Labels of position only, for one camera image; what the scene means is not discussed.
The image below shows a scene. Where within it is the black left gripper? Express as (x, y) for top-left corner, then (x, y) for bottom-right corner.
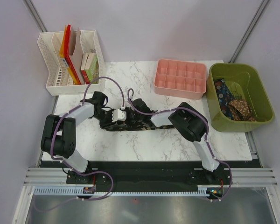
(93, 109), (118, 130)

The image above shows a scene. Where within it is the black gold floral tie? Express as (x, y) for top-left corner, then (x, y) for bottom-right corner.
(99, 121), (175, 132)

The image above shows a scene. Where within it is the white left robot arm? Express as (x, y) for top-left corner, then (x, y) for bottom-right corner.
(41, 91), (110, 183)

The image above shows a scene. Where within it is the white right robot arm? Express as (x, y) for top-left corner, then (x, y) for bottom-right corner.
(128, 98), (224, 184)

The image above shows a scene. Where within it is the green book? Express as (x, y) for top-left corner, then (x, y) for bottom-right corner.
(85, 53), (99, 82)

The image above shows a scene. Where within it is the pink divided organizer tray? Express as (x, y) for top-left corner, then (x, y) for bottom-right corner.
(154, 59), (207, 100)

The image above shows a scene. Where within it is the red book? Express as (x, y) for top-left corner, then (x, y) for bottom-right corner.
(80, 53), (92, 84)

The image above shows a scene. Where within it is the white plastic file rack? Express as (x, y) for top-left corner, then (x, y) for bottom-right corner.
(37, 29), (106, 96)

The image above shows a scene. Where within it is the orange folder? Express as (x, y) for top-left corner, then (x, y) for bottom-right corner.
(59, 24), (81, 85)

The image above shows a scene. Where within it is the beige cardboard folder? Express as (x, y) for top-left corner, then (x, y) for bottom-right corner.
(69, 28), (85, 84)

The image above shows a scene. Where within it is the navy floral tie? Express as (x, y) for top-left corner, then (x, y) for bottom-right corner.
(214, 78), (235, 120)

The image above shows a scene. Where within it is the red folder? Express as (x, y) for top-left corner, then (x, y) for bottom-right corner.
(64, 24), (85, 85)

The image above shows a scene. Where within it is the brown floral tie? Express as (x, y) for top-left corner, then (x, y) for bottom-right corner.
(225, 99), (256, 122)

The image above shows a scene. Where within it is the olive green plastic bin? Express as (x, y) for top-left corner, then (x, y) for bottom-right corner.
(206, 63), (274, 132)

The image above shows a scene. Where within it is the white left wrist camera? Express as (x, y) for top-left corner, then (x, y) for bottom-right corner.
(112, 109), (127, 122)

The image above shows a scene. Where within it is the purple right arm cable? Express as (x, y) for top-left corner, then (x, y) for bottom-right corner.
(127, 88), (234, 203)

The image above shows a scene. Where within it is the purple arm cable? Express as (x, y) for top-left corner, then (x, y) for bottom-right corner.
(50, 76), (126, 203)
(127, 88), (234, 203)

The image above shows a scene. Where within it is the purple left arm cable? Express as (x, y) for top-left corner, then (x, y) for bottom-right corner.
(50, 76), (126, 203)

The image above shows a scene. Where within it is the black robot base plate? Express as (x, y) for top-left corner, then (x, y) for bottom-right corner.
(38, 160), (263, 193)

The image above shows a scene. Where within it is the slotted cable duct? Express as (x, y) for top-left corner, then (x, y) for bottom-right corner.
(34, 186), (209, 196)

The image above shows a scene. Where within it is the aluminium frame rail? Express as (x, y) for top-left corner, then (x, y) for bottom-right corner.
(24, 168), (278, 187)

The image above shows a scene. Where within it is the left aluminium corner post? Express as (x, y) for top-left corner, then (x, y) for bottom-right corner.
(23, 0), (48, 32)

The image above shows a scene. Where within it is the aluminium corner post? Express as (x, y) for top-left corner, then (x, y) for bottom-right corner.
(23, 0), (48, 32)
(228, 0), (271, 63)

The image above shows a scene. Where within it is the right aluminium corner post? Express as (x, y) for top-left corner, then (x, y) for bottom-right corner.
(228, 0), (271, 63)

